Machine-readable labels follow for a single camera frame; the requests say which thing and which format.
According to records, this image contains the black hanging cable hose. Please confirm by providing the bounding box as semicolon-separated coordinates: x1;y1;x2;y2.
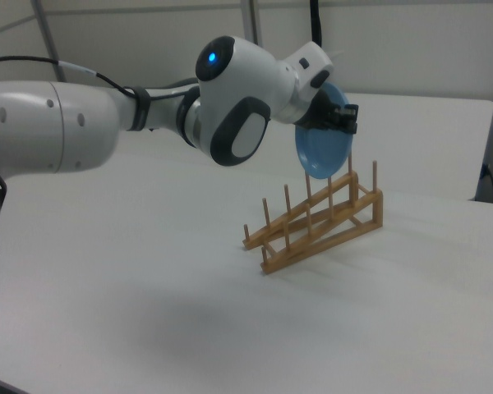
309;0;326;47

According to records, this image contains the wooden plate rack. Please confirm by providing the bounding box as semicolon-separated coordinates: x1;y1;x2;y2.
242;158;385;277

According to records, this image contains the black cable behind table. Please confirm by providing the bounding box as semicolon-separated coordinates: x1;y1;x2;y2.
481;163;493;204

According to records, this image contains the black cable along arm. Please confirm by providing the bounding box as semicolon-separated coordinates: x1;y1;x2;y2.
0;56;200;104

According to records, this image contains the blue round plate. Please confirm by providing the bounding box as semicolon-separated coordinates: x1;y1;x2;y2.
293;81;352;181

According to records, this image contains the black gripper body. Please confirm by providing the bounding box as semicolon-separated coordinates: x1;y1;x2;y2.
297;87;346;133

